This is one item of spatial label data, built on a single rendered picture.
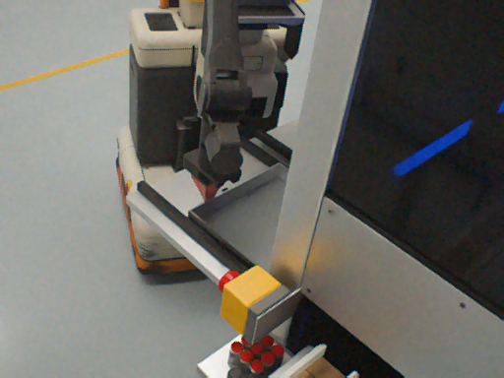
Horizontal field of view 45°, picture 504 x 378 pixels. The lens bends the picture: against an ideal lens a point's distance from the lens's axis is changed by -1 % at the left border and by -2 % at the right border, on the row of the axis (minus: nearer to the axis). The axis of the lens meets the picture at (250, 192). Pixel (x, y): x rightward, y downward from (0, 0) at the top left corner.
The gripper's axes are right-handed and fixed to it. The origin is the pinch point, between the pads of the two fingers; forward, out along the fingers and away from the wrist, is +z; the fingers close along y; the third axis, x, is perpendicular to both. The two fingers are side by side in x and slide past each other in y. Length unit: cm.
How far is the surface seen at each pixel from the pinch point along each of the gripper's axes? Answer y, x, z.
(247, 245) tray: 12.7, -0.7, 2.3
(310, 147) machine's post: 28.8, -11.4, -36.2
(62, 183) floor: -119, 30, 95
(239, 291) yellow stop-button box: 28.6, -19.8, -13.4
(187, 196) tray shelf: -5.4, -0.7, 3.1
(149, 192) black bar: -9.1, -7.8, 1.1
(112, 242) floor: -76, 27, 94
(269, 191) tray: 3.4, 14.4, 2.8
